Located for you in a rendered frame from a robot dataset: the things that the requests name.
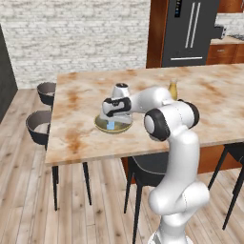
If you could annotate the black bar stool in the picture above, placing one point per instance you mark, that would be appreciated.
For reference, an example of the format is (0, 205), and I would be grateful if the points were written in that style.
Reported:
(236, 178)
(38, 128)
(47, 93)
(149, 173)

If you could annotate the dark grey fridge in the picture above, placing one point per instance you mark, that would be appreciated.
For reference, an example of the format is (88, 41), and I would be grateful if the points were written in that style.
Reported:
(190, 31)

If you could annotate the olive yellow ice bowl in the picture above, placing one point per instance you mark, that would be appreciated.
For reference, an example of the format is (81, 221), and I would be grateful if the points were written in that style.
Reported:
(122, 128)

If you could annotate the brown wooden base cupboards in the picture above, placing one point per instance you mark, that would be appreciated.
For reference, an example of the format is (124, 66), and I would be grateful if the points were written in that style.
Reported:
(224, 54)

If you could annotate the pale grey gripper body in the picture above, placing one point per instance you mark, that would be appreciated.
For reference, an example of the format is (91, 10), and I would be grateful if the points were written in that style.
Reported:
(122, 119)

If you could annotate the yellowish glass cup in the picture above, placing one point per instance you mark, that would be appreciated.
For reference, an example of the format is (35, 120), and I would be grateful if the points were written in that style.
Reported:
(173, 90)

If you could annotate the pale blue ice cube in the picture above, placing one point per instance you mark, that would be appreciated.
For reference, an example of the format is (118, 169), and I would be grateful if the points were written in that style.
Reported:
(111, 126)

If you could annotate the brown wooden tall cupboard panel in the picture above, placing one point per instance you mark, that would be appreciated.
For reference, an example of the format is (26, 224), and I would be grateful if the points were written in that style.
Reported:
(155, 35)

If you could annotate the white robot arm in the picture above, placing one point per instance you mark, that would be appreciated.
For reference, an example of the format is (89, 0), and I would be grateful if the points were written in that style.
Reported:
(182, 165)

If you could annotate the dark grey small appliance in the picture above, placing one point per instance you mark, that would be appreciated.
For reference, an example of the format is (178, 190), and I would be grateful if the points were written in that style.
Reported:
(219, 32)

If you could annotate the brown wooden wall cupboard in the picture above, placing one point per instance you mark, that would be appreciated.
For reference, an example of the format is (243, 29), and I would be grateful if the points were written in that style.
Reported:
(230, 5)

